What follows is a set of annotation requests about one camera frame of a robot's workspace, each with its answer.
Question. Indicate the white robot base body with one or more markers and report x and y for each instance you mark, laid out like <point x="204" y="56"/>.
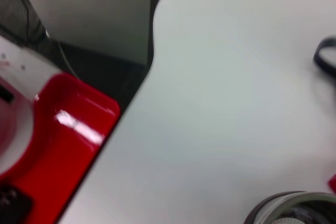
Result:
<point x="13" y="129"/>

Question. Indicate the glass teacup black holder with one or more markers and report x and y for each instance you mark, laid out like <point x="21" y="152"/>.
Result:
<point x="267" y="208"/>

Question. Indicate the red robot base cover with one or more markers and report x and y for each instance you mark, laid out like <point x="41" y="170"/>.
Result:
<point x="65" y="155"/>

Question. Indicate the black robot base fitting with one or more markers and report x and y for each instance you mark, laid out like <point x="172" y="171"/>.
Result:
<point x="11" y="204"/>

